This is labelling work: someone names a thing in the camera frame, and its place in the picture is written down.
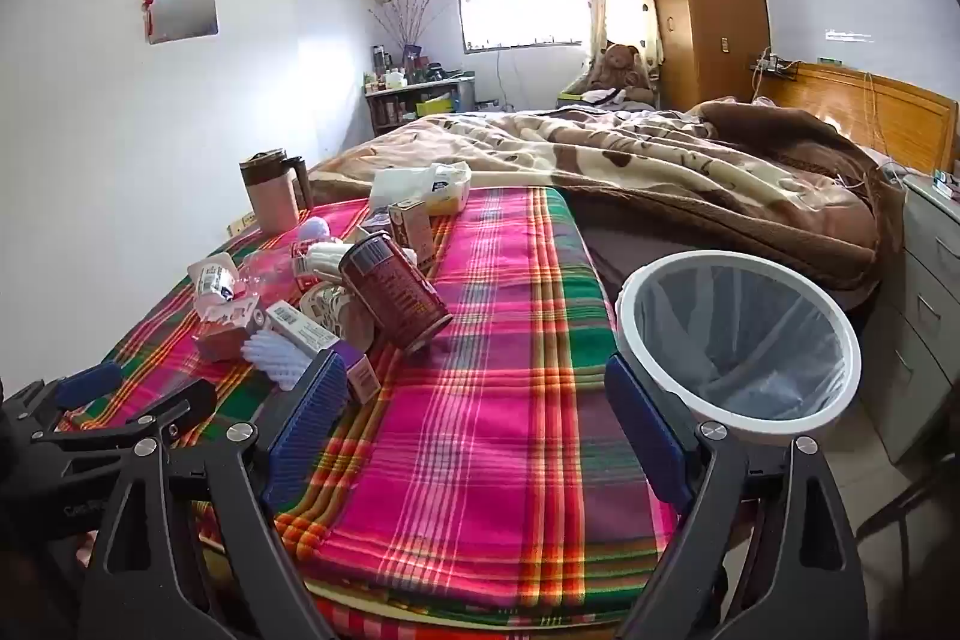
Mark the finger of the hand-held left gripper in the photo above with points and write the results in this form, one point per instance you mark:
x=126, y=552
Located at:
x=191, y=401
x=86, y=383

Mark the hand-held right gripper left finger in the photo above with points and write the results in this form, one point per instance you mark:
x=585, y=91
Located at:
x=304, y=434

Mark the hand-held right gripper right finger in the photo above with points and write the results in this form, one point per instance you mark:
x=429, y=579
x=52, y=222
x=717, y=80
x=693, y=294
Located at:
x=646, y=437

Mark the white foam fruit net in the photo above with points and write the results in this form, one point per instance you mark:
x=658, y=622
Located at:
x=274, y=359

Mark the printed paper cup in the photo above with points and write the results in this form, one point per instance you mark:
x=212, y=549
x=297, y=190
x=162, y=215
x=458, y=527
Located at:
x=330, y=306

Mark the red-brown small box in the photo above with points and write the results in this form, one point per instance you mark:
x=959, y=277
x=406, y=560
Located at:
x=219, y=346

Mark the purple drink carton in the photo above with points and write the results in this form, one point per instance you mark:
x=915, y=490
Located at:
x=300, y=325

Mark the crushed clear plastic bottle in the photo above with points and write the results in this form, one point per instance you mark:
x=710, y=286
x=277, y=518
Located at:
x=264, y=271

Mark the dark red can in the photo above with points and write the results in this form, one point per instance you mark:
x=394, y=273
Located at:
x=390, y=295

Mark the pink plaid blanket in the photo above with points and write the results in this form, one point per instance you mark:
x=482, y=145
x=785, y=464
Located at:
x=487, y=385

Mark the white foam wrap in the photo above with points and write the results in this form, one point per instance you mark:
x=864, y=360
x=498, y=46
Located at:
x=326, y=256

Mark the dark brown bedsheet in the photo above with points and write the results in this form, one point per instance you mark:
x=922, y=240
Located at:
x=622, y=235

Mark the lilac foam fruit net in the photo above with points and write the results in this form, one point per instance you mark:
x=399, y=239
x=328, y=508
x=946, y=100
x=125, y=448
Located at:
x=315, y=229

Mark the pink mug with brown lid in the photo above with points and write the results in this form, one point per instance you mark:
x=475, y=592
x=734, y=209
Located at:
x=270, y=201

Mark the brown drink carton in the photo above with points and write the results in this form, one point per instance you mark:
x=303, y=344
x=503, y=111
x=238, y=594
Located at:
x=411, y=231

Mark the white tissue pack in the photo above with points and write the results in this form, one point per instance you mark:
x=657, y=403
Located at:
x=420, y=186

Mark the brown patterned blanket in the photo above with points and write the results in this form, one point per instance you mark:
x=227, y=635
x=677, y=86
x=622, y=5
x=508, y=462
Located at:
x=675, y=160

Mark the grey nightstand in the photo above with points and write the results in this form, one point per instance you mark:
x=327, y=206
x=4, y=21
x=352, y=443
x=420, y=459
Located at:
x=930, y=280

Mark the cluttered shelf unit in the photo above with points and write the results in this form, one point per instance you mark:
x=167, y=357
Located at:
x=405, y=111

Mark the yellow box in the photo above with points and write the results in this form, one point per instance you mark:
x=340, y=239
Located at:
x=435, y=105

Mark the brown teddy bear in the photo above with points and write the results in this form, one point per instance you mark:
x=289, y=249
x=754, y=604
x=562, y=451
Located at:
x=619, y=66

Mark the wooden headboard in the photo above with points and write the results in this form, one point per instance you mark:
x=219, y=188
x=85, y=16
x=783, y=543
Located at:
x=885, y=108

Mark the dried branches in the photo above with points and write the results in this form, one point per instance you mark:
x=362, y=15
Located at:
x=405, y=21

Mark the window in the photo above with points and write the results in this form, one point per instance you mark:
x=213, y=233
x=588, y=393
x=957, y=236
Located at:
x=517, y=14

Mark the wall socket strip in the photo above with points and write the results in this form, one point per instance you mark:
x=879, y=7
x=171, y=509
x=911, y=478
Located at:
x=241, y=224

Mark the silver wall panel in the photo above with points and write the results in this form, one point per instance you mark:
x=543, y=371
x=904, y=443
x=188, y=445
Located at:
x=184, y=3

